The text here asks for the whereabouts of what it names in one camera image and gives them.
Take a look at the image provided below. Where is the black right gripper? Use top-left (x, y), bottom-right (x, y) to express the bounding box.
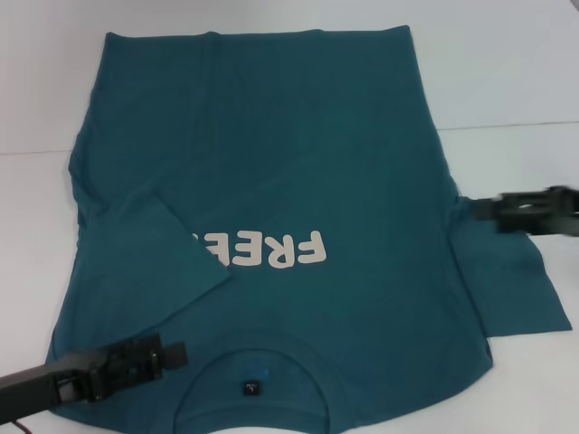
top-left (469, 184), bottom-right (579, 238)

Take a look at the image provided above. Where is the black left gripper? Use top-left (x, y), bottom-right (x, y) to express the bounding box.
top-left (0, 333), bottom-right (190, 407)

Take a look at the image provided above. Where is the teal blue FREE! t-shirt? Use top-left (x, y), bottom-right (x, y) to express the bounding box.
top-left (49, 25), bottom-right (574, 434)

